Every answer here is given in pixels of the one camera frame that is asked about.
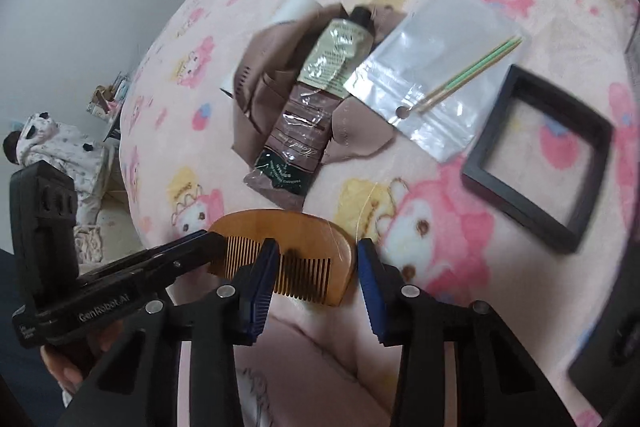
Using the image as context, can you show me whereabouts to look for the wooden comb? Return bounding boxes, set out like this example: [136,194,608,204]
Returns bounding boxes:
[209,209,356,307]

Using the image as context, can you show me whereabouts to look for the person left hand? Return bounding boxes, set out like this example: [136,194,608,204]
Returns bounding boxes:
[40,321,124,395]

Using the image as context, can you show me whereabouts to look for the hand cream tube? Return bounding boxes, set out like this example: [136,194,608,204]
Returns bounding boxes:
[244,5,374,211]

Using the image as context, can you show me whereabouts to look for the panda plush toy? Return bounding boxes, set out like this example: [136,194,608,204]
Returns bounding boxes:
[2,112,115,225]

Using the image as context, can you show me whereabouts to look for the brown fabric pouch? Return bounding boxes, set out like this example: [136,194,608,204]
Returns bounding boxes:
[232,3,395,166]

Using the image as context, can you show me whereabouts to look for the white paper roll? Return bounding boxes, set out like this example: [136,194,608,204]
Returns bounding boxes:
[218,0,331,101]

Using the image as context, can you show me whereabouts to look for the clear zip bag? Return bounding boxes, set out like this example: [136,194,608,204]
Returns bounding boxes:
[345,0,529,162]

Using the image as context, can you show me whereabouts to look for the green cotton swab sticks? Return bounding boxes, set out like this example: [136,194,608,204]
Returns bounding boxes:
[408,36,523,115]

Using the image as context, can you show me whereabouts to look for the pink cartoon print blanket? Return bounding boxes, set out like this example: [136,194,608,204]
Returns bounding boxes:
[120,0,638,426]

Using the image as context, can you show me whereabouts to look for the black square frame case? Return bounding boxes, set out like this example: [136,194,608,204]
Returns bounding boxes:
[461,65,613,254]

